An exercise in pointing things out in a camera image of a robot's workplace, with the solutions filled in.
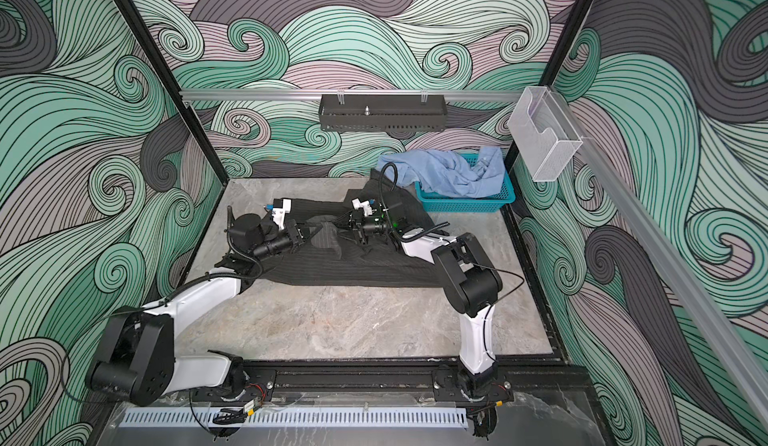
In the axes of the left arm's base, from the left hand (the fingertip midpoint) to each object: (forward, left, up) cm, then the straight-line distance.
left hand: (323, 225), depth 79 cm
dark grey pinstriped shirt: (-5, -2, -8) cm, 9 cm away
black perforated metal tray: (+38, -16, +11) cm, 42 cm away
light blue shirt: (+35, -53, -12) cm, 64 cm away
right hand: (+1, -2, -4) cm, 5 cm away
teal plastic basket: (+28, -37, -22) cm, 51 cm away
